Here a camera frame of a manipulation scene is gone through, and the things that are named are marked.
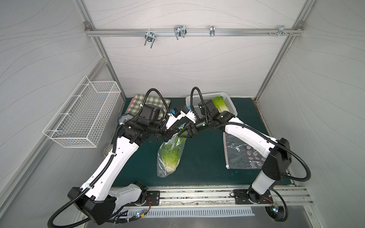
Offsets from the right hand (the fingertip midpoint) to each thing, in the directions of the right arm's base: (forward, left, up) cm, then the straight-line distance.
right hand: (179, 132), depth 72 cm
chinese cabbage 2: (-6, 0, +1) cm, 6 cm away
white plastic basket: (+44, -20, -15) cm, 50 cm away
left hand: (-1, 0, +5) cm, 5 cm away
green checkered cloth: (+43, +41, -22) cm, 63 cm away
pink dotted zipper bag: (0, -37, -26) cm, 45 cm away
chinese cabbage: (-9, +5, -9) cm, 13 cm away
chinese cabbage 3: (+35, -27, -15) cm, 46 cm away
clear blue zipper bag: (-16, +9, -14) cm, 23 cm away
